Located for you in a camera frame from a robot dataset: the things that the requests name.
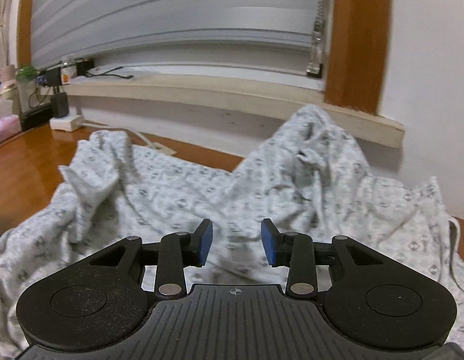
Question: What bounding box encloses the white power cord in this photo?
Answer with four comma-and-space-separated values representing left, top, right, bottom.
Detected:
81, 120, 178, 157

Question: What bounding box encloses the pink cloth item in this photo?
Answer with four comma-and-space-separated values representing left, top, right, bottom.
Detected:
0, 115, 22, 144

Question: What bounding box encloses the white power strip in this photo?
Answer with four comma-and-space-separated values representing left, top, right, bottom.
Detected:
49, 115, 85, 133

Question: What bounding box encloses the black box on sill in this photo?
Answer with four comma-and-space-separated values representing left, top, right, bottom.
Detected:
45, 67, 62, 87

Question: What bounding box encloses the white patterned pajama garment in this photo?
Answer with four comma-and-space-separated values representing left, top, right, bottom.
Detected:
0, 106, 464, 359

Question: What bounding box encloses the black power adapter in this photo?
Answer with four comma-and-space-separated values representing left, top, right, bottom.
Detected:
50, 92, 69, 118

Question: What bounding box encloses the brown wooden window frame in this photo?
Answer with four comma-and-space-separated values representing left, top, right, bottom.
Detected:
16, 0, 392, 115

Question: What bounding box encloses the beige window sill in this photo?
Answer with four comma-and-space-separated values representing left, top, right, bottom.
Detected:
65, 74, 405, 149

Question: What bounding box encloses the black cable on sill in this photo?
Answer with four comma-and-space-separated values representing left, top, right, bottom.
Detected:
85, 65, 135, 82

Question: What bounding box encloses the blind pull cord weight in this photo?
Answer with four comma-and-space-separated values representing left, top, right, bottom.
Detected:
306, 19, 324, 79

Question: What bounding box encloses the green lidded bottle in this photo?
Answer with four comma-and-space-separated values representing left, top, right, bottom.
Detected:
16, 65, 38, 114

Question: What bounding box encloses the grey window roller blind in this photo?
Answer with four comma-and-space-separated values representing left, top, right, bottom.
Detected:
31, 0, 330, 75

